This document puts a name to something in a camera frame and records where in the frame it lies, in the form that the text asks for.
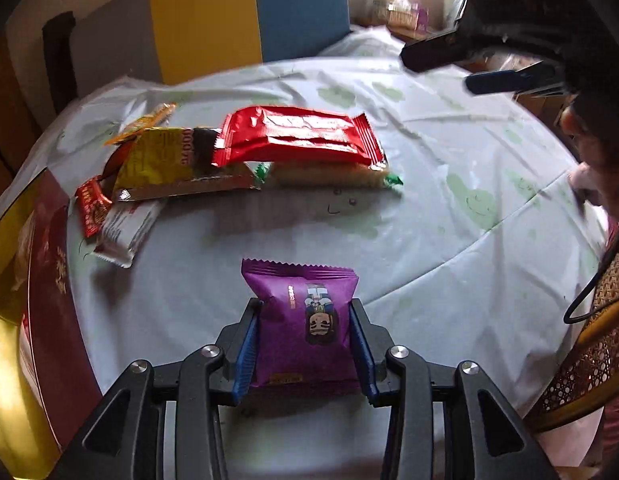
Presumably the grey yellow blue chair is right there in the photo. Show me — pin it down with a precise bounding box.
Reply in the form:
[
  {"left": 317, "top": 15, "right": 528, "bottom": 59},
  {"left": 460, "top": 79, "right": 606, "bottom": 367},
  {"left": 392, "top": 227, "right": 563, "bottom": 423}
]
[{"left": 72, "top": 0, "right": 351, "bottom": 97}]

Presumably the white tablecloth with green prints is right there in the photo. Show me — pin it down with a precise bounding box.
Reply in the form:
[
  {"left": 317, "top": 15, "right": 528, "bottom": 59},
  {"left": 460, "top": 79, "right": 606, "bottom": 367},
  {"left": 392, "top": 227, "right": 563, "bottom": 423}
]
[{"left": 0, "top": 25, "right": 610, "bottom": 480}]

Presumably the red and gold box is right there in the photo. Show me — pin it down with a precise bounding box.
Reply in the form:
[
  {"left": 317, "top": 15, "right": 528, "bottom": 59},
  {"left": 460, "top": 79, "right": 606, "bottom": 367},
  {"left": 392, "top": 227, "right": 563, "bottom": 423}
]
[{"left": 0, "top": 167, "right": 106, "bottom": 480}]

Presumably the small red snack packet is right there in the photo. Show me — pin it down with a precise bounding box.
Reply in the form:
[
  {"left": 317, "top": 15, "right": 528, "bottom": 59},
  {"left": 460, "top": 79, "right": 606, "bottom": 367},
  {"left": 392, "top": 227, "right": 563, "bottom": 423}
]
[{"left": 74, "top": 176, "right": 113, "bottom": 238}]

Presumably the black chair post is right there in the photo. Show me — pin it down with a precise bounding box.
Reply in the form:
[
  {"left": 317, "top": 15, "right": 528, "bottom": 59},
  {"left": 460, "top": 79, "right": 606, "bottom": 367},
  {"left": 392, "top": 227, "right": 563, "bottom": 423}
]
[{"left": 42, "top": 11, "right": 79, "bottom": 117}]

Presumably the tissue box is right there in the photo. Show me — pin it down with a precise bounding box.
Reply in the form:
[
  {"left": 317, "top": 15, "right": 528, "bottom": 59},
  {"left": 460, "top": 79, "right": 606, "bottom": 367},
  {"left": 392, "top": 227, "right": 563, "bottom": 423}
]
[{"left": 387, "top": 0, "right": 430, "bottom": 31}]

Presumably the person's right hand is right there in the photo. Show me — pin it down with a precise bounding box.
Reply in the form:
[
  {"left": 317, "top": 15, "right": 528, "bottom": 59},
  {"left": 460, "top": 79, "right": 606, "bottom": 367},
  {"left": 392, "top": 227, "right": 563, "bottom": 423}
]
[{"left": 557, "top": 100, "right": 611, "bottom": 208}]

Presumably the wicker chair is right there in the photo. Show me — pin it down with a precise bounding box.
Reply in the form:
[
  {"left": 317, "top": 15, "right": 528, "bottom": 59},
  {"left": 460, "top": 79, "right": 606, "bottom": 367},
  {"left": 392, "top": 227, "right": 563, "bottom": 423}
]
[{"left": 527, "top": 225, "right": 619, "bottom": 433}]

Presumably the white and brown snack packet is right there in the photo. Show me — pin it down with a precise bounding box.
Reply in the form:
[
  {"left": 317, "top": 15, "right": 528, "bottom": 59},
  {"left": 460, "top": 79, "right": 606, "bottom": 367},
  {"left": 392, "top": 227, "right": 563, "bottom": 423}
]
[{"left": 93, "top": 199, "right": 168, "bottom": 268}]

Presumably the large red snack packet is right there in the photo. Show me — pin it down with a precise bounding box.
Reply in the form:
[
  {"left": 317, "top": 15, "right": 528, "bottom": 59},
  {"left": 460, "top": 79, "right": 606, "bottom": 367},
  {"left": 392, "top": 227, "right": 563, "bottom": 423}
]
[{"left": 211, "top": 106, "right": 385, "bottom": 168}]

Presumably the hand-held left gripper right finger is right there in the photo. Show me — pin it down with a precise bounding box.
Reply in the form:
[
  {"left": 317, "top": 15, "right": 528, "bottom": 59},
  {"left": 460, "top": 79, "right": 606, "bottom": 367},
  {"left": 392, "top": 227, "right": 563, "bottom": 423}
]
[{"left": 348, "top": 297, "right": 560, "bottom": 480}]

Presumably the small orange sachet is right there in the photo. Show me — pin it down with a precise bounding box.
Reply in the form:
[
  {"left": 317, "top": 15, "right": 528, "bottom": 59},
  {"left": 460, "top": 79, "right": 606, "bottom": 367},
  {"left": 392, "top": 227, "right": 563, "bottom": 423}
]
[{"left": 104, "top": 102, "right": 178, "bottom": 147}]

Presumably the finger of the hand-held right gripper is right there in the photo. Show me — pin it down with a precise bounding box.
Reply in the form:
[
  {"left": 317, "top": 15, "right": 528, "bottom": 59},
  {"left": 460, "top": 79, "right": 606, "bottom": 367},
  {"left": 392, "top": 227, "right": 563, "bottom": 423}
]
[
  {"left": 400, "top": 27, "right": 490, "bottom": 73},
  {"left": 464, "top": 61, "right": 566, "bottom": 96}
]

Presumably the yellow and black snack bag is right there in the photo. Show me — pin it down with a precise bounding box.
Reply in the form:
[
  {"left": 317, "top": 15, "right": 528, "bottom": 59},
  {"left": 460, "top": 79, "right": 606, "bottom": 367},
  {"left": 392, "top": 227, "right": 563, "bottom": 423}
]
[{"left": 102, "top": 127, "right": 263, "bottom": 203}]

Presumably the wooden wardrobe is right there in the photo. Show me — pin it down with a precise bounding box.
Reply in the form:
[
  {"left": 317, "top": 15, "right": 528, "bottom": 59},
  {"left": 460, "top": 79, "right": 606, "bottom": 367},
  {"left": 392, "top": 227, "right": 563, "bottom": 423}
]
[{"left": 0, "top": 25, "right": 44, "bottom": 186}]

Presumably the black cable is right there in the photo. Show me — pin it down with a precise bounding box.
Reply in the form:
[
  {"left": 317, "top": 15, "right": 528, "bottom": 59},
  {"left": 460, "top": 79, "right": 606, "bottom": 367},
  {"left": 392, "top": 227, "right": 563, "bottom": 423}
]
[{"left": 563, "top": 232, "right": 619, "bottom": 325}]

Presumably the cracker pack with green ends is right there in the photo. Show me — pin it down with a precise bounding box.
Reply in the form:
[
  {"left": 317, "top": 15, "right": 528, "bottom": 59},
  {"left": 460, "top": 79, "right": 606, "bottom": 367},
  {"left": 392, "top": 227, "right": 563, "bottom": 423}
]
[{"left": 250, "top": 160, "right": 404, "bottom": 197}]

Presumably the purple snack packet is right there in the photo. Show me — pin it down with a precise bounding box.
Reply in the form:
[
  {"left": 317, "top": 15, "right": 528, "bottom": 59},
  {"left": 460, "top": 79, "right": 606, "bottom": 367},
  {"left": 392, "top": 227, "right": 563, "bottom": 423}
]
[{"left": 241, "top": 258, "right": 360, "bottom": 393}]

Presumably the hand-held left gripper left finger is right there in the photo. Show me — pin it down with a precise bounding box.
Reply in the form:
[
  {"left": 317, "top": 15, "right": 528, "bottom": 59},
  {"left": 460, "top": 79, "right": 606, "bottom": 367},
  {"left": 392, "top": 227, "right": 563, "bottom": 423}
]
[{"left": 50, "top": 297, "right": 264, "bottom": 480}]

